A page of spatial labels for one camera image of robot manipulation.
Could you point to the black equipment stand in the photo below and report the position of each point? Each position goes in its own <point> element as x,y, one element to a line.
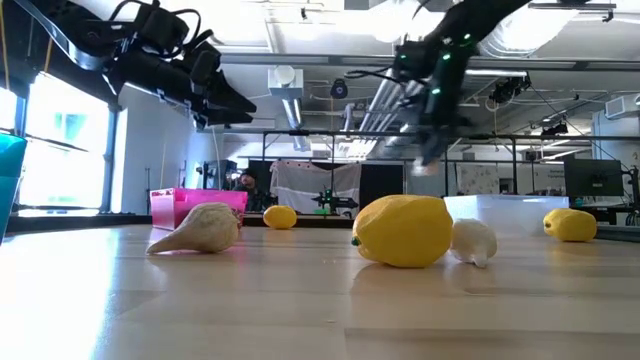
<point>217,175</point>

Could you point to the silver ceiling ducts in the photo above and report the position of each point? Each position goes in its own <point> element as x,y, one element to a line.
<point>380,110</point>

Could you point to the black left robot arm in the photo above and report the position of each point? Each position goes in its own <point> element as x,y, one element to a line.
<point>90,35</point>

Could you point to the white hanging cloth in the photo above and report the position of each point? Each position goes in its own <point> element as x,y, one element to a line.
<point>310,185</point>

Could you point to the white wall vent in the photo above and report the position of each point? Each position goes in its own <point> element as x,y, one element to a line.
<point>615,106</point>

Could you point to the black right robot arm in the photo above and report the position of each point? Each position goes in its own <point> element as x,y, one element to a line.
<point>480,15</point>

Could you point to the black metal rack frame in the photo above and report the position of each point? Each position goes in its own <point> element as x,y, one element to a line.
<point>350,133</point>

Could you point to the person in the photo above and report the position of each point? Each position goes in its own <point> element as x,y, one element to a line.
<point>252,195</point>

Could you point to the clear plastic basket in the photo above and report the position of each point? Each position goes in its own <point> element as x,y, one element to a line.
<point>500,212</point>

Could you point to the large bright window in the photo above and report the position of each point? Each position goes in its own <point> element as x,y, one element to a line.
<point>65,165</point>

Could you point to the white ceiling air unit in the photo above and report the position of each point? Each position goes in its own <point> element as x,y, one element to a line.
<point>285,82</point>

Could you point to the black curtain panel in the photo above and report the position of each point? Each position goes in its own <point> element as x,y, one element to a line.
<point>382,180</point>

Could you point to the teal plastic basket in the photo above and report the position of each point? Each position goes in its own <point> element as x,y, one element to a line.
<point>10,175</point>

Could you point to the white garlic bulb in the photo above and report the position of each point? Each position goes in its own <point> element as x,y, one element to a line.
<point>472,242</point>
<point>210,227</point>

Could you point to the yellow lemon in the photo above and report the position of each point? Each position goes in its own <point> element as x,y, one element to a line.
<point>280,217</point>
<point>402,231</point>
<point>570,225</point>

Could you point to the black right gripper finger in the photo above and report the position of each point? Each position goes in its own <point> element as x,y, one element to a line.
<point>434,147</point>

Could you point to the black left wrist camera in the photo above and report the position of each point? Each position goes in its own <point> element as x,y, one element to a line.
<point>205,65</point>

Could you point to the black computer monitor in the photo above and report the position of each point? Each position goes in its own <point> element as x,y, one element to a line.
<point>593,177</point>

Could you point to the black ceiling camera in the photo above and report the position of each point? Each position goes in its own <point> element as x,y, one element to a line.
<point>339,89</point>

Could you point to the pink plastic basket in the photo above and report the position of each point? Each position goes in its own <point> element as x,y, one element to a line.
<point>175,207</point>

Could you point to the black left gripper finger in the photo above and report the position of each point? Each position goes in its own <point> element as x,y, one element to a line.
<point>227,118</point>
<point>230,97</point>

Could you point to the black background robot arm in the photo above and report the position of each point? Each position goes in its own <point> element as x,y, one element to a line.
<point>334,202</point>

